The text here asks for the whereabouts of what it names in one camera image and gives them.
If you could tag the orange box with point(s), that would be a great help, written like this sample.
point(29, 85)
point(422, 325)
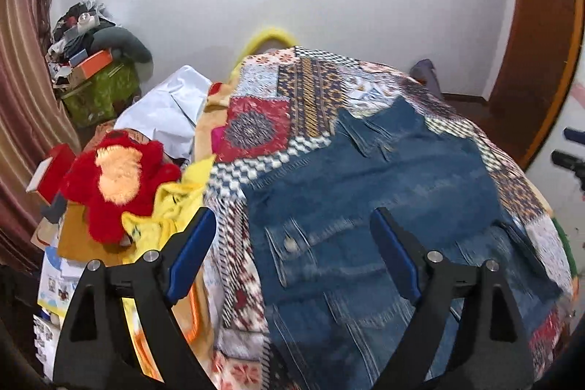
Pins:
point(93, 63)

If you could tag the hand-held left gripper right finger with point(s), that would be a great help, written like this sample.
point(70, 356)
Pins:
point(394, 250)

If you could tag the grey plush pillow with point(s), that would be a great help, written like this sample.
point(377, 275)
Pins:
point(125, 40)

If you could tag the stack of printed papers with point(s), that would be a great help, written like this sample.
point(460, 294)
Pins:
point(57, 280)

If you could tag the mustard brown cloth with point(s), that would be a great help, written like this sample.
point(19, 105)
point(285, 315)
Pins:
point(75, 237)

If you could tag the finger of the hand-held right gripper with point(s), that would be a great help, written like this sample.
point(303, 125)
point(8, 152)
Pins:
point(569, 164)
point(576, 136)

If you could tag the red and orange plush toy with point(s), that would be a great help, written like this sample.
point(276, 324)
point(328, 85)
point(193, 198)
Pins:
point(114, 189)

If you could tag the green patterned box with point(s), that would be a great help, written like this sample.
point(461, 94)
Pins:
point(98, 95)

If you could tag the pile of clutter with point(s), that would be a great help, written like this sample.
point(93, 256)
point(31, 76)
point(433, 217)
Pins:
point(77, 24)

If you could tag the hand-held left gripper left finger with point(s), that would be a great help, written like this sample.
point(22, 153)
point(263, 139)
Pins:
point(192, 250)

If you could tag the blue denim jacket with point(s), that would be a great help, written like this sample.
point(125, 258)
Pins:
point(347, 189)

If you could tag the brown wooden door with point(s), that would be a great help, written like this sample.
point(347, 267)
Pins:
point(534, 29)

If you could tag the brown striped curtain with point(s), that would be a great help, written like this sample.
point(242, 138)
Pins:
point(23, 74)

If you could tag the red box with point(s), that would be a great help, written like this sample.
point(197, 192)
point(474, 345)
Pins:
point(57, 170)

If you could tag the patchwork patterned blanket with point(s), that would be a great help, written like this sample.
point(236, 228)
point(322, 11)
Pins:
point(301, 88)

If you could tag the white cloth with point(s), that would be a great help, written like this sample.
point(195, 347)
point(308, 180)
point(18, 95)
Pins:
point(169, 116)

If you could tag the orange fleece blanket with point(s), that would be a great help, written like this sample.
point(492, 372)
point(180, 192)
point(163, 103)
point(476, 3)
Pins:
point(146, 339)

